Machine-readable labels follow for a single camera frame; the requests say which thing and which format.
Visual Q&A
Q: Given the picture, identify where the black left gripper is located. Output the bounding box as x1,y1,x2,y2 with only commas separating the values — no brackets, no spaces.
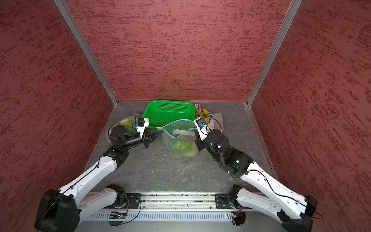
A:
122,128,163,149

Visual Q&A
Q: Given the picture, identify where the chinese cabbage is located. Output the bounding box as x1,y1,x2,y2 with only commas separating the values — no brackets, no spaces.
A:
172,136,198,157

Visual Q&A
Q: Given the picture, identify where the spare clear zipper bag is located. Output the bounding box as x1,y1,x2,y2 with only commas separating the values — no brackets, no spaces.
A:
156,119,197,157

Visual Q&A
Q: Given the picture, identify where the clear zipper bag blue seal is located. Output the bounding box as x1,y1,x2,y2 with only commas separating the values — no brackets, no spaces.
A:
106,114,143,145

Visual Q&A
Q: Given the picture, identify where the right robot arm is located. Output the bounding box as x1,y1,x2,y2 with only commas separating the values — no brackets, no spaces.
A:
195,129,318,232

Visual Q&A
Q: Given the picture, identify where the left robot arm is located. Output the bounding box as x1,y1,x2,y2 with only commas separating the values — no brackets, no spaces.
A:
34,125,163,232

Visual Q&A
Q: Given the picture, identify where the blue white small box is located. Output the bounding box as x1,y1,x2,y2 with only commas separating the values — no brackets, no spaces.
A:
208,112,214,127

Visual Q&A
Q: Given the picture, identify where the green plastic perforated basket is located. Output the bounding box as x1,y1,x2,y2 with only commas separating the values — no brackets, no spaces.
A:
143,100,196,129

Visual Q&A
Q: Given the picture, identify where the yellow pencil cup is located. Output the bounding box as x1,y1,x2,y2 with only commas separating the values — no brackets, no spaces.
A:
203,109,210,123

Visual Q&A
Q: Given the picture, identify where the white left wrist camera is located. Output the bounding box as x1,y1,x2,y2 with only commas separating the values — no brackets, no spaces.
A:
135,118,149,138

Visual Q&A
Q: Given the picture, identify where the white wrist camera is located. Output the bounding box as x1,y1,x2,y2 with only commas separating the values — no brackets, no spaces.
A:
135,118,149,138
194,118,208,141

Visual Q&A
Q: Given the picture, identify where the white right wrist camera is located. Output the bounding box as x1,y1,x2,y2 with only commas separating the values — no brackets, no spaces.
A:
194,118,208,141

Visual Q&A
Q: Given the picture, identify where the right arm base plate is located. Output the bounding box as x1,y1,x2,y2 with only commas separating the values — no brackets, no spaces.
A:
214,193,241,209

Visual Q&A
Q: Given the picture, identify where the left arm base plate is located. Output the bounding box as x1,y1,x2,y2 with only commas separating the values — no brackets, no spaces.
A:
113,193,142,209

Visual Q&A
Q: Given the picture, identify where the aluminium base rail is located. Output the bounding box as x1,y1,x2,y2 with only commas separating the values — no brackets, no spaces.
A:
83,191,295,212

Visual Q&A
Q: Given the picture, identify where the perforated white cable tray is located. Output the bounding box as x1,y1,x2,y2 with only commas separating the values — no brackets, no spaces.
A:
86,211,233,223

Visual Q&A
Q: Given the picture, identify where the black right camera cable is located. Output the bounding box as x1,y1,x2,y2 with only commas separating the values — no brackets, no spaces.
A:
205,117,323,219

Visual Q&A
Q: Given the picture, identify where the aluminium left corner post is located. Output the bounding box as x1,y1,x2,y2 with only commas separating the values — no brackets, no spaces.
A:
53,0,119,106

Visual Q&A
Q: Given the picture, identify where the aluminium corner post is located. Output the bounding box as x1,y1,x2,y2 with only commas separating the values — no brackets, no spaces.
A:
247,0,302,107
53,0,119,106

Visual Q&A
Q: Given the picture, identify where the aluminium right corner post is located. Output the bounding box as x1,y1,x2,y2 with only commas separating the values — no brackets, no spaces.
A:
247,0,302,107

